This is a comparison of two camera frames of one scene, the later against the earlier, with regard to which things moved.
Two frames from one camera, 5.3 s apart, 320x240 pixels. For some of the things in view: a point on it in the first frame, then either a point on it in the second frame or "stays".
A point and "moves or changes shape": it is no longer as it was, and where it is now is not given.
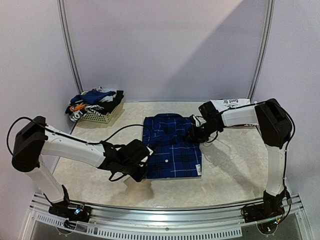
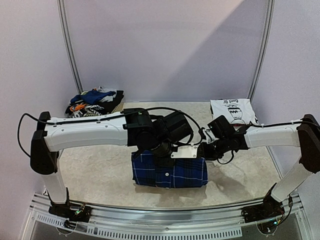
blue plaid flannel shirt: x=174 y=156 moves or changes shape
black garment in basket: x=109 y=106 stays
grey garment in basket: x=108 y=98 stays
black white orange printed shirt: x=76 y=111 stays
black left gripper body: x=128 y=170 to x=161 y=149
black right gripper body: x=192 y=135 to x=207 y=148
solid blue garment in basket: x=91 y=97 stays
